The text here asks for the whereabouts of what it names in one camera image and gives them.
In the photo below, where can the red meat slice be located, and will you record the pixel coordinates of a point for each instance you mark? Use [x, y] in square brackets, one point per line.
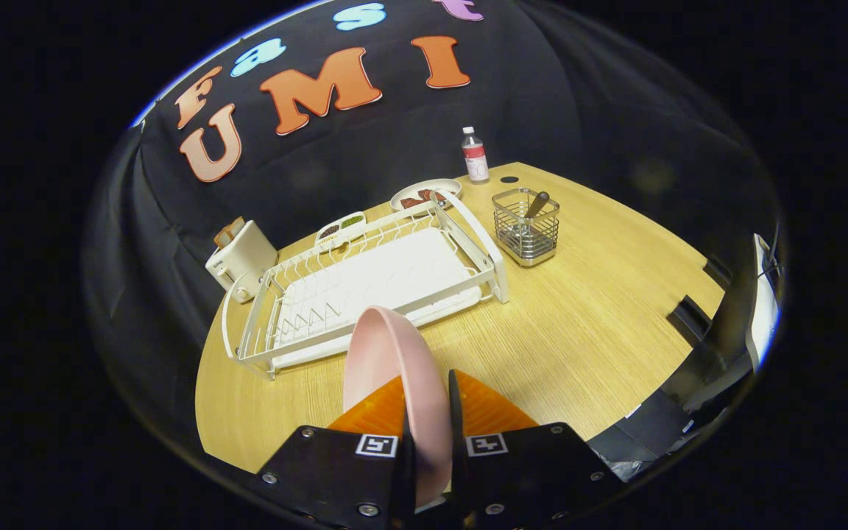
[413, 202]
[428, 195]

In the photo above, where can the white dish rack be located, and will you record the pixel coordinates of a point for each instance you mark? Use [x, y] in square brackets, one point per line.
[394, 272]

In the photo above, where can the clear bottle with red label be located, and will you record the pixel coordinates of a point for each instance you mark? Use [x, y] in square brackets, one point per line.
[475, 158]

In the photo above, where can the pink plate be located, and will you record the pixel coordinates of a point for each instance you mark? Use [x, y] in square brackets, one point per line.
[394, 368]

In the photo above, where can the white divided condiment dish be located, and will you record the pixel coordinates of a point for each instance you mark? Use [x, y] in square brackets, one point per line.
[339, 230]

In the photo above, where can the beige plate with meat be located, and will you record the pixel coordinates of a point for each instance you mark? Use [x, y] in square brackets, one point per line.
[435, 185]

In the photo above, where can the white toaster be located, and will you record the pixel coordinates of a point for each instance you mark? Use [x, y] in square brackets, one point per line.
[244, 258]

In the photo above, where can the white board edge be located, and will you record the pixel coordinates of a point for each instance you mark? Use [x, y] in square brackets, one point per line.
[762, 309]

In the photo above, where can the black table edge bracket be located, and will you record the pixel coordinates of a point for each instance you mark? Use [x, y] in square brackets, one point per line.
[689, 318]
[718, 271]

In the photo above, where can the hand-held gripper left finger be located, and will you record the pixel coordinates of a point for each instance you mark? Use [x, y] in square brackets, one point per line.
[403, 486]

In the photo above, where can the black backdrop cloth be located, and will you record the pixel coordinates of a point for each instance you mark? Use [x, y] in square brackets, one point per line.
[578, 96]

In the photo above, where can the toast slice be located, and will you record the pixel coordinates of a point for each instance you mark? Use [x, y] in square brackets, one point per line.
[236, 227]
[224, 235]

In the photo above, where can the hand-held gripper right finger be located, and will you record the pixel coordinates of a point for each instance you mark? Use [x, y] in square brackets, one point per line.
[456, 419]

